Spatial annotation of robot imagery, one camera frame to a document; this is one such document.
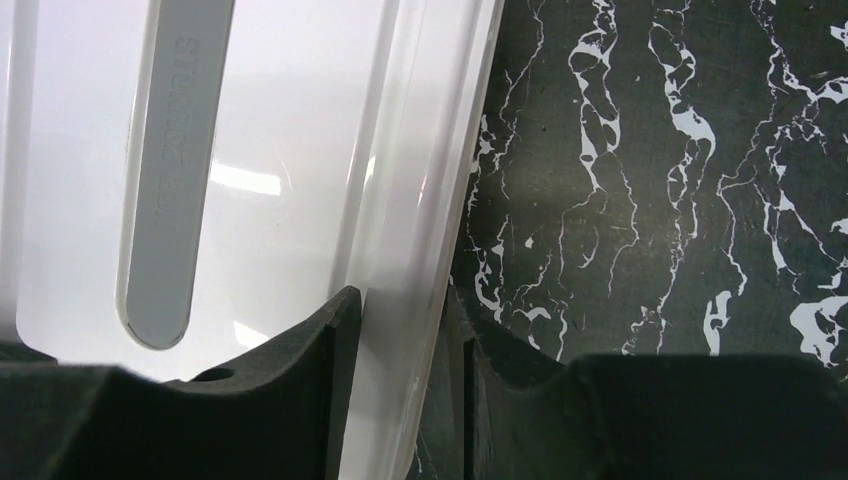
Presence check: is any white bin lid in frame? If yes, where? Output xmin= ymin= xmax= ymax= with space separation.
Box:
xmin=1 ymin=1 xmax=503 ymax=479

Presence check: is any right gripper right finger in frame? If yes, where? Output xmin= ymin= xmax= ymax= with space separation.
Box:
xmin=442 ymin=289 xmax=847 ymax=479

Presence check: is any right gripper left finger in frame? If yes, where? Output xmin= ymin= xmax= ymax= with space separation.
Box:
xmin=1 ymin=286 xmax=362 ymax=479

